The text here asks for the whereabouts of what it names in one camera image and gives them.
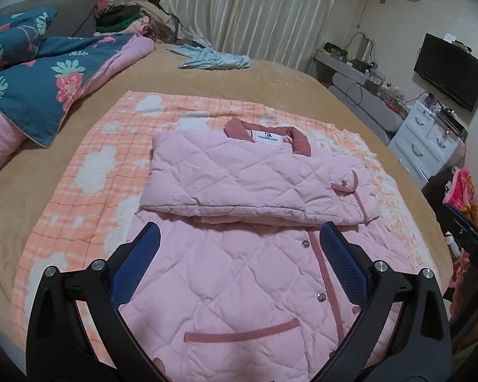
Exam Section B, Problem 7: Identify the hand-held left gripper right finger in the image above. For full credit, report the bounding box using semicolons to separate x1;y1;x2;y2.
315;222;451;382

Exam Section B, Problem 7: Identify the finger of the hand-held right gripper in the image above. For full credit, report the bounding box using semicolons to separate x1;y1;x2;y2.
436;204;478;247

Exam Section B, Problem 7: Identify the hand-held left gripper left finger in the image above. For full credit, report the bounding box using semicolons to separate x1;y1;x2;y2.
26;222;172;382

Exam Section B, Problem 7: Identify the pink quilted jacket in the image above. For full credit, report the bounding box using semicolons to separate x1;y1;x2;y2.
117;117;407;382

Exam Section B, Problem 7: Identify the pile of clothes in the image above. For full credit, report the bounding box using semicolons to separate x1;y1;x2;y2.
96;0;184;42

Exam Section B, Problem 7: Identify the pink printed cloth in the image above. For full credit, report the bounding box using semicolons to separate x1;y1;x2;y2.
442;167;478;243

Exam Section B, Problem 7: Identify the dark cloth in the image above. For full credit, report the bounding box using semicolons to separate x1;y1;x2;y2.
422;173;459;208

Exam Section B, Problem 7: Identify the white drawer cabinet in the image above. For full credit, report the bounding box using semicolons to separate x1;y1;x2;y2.
387;99;468;189

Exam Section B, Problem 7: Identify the black electronic box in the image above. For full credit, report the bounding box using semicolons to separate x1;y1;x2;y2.
438;107;468;136

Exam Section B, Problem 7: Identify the orange checked blanket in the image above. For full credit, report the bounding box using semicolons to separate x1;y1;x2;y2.
12;91;443;367

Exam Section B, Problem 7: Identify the black television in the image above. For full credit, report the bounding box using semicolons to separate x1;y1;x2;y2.
413;32;478;113

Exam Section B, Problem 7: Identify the clutter of bottles and jars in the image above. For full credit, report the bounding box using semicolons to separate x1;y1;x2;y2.
321;42;407;106

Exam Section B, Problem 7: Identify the grey vanity table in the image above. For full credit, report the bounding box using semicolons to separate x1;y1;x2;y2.
313;53;407;134

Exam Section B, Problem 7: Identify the bed with tan cover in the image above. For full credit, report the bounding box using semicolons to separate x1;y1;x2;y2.
0;42;455;367

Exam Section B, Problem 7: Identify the oval table mirror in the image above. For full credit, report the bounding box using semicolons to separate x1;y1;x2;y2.
348;32;375;64

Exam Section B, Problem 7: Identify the blue floral quilt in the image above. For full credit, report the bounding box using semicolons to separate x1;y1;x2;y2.
0;7;156;178

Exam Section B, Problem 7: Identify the light blue garment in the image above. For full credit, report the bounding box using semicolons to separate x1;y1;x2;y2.
168;45;251;70

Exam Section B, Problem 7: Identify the grey pillow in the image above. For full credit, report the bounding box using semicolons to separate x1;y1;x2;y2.
0;0;104;38

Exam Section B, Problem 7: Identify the striped cream curtain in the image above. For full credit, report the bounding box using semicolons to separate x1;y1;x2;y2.
159;0;353;76

